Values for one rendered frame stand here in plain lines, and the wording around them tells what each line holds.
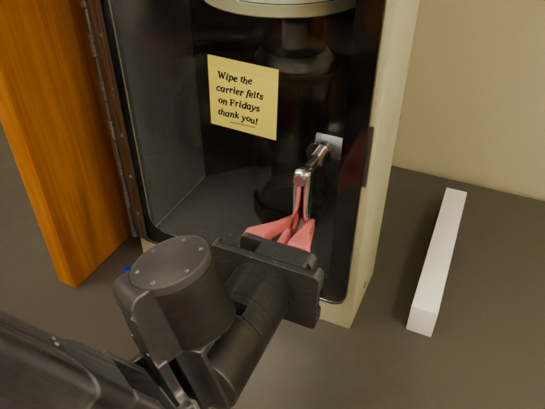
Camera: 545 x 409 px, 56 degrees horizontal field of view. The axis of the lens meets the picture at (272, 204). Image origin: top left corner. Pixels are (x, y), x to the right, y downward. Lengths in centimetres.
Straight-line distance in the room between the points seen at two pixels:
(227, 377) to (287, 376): 26
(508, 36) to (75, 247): 71
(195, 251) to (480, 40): 66
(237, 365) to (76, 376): 11
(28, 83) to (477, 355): 61
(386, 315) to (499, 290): 17
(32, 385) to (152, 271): 9
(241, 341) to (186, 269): 8
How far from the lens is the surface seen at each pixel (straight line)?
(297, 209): 49
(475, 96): 94
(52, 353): 33
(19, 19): 61
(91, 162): 72
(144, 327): 34
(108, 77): 61
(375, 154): 51
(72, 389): 33
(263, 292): 42
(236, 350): 39
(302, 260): 43
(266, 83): 50
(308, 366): 65
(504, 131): 96
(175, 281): 33
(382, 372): 65
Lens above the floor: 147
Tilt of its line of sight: 38 degrees down
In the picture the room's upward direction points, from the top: straight up
